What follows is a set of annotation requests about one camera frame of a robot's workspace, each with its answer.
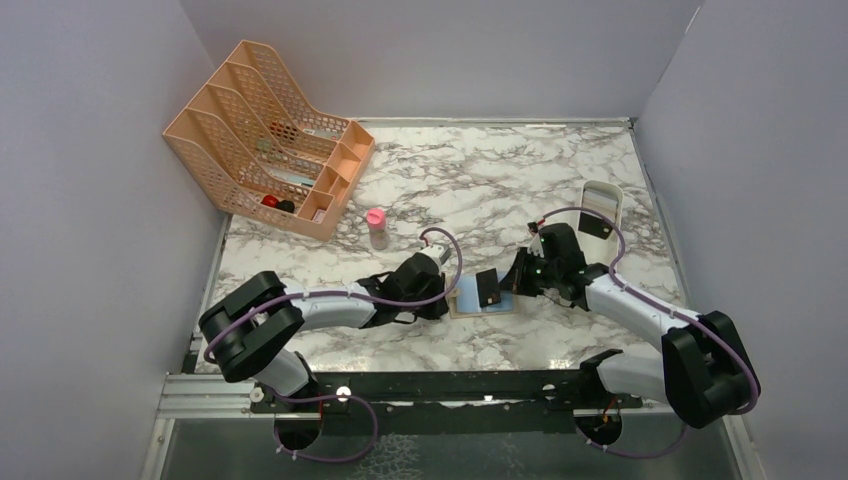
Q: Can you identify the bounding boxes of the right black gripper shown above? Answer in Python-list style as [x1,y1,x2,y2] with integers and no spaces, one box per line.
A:
[496,246,561,297]

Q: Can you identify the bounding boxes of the black credit card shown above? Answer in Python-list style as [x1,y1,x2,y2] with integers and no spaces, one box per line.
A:
[475,268,502,309]

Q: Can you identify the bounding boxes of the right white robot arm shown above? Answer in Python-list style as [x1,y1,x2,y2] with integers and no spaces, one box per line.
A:
[501,222,761,428]

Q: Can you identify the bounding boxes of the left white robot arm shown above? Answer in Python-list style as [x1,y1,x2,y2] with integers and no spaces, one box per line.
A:
[198,245,450,411]

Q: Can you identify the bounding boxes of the pink capped small bottle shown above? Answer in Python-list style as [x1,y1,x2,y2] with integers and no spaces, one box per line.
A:
[365,208,389,250]

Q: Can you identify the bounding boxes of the white oblong tray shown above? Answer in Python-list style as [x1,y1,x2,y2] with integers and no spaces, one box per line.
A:
[576,180,624,265]

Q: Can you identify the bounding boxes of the black round object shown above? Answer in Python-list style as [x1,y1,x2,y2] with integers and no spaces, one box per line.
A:
[275,200,296,213]

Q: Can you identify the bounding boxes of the red round object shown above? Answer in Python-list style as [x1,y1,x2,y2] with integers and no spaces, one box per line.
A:
[261,195,278,208]

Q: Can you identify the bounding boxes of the peach mesh file organizer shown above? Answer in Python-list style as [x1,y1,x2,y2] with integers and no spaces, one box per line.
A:
[163,40,376,241]

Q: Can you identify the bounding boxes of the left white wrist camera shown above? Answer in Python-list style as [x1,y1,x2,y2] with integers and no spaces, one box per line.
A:
[420,244,452,267]

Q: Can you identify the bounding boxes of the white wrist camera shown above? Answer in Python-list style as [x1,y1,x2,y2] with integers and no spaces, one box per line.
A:
[420,244,452,267]
[527,234,545,258]

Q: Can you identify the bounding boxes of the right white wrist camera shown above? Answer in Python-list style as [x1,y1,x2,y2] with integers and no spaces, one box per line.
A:
[527,234,545,258]

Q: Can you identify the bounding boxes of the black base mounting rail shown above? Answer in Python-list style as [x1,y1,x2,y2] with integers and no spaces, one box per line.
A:
[250,369,642,436]

